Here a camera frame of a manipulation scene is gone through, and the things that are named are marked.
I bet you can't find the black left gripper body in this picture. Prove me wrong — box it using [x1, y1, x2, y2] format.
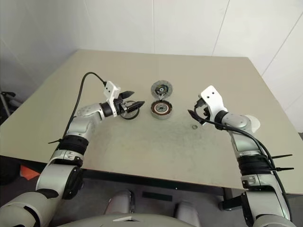
[115, 97, 130, 115]

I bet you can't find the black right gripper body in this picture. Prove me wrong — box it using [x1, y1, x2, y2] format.
[196, 102, 212, 125]

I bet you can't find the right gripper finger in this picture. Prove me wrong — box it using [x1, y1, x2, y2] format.
[187, 109, 206, 125]

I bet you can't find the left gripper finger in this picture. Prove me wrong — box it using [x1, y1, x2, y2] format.
[127, 100, 145, 113]
[120, 90, 135, 100]

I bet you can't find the silver round rotor disc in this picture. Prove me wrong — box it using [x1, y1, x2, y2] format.
[120, 100, 140, 121]

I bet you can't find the grey motor cover plate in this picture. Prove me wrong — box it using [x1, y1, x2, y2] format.
[151, 79, 173, 101]

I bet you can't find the motor stator with copper windings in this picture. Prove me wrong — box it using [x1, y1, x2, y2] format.
[150, 100, 173, 121]

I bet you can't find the grey rounded shape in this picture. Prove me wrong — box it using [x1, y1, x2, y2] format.
[106, 189, 135, 217]
[176, 201, 202, 219]

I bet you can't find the orange object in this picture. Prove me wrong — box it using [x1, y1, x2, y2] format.
[20, 165, 41, 180]

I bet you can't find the silver robot torso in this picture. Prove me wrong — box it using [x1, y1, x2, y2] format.
[46, 213, 263, 227]

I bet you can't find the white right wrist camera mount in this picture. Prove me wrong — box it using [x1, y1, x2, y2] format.
[199, 85, 229, 124]

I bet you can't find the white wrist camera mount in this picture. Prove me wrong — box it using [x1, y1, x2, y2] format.
[199, 85, 229, 124]
[103, 80, 122, 118]

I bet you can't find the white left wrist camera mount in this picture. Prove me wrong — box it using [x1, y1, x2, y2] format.
[103, 80, 122, 118]

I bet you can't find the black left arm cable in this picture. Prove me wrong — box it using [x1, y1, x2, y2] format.
[55, 72, 107, 152]

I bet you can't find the black table frame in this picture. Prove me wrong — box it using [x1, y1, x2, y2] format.
[18, 157, 246, 211]

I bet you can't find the grey metal frame stand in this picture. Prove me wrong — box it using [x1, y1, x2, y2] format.
[0, 91, 23, 119]

